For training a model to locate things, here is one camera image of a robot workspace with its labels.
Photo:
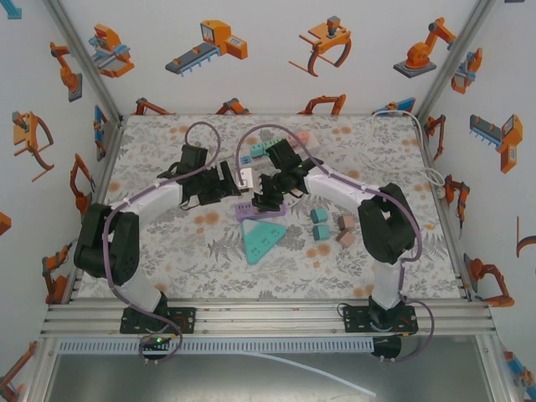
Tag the purple power strip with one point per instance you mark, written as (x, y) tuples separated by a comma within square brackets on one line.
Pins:
[(245, 211)]

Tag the green cube plug adapter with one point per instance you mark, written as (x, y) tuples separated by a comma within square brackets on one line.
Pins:
[(264, 146)]

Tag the long white power strip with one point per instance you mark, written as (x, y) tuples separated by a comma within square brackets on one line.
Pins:
[(314, 142)]

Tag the teal cube plug adapter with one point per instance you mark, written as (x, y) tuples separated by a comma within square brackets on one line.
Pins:
[(321, 233), (318, 216), (256, 150)]

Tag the teal triangular power strip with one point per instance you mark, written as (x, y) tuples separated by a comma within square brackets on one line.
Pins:
[(261, 243)]

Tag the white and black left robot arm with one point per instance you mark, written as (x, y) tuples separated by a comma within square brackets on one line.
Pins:
[(104, 247)]

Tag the floral patterned table mat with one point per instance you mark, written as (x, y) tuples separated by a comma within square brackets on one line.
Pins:
[(209, 276)]

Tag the aluminium table edge rails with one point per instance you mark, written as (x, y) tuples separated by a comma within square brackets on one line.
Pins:
[(268, 322)]

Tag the white plastic tube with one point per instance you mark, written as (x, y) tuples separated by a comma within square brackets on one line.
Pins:
[(335, 377)]

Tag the aluminium table side rail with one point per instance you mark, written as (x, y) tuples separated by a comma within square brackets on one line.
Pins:
[(109, 159), (427, 146)]

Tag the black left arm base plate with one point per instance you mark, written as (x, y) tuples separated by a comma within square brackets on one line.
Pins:
[(184, 320)]

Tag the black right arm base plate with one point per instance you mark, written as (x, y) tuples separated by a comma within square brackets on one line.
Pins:
[(356, 320)]

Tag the aluminium frame post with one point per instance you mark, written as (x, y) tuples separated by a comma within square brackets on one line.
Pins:
[(88, 63), (454, 63)]

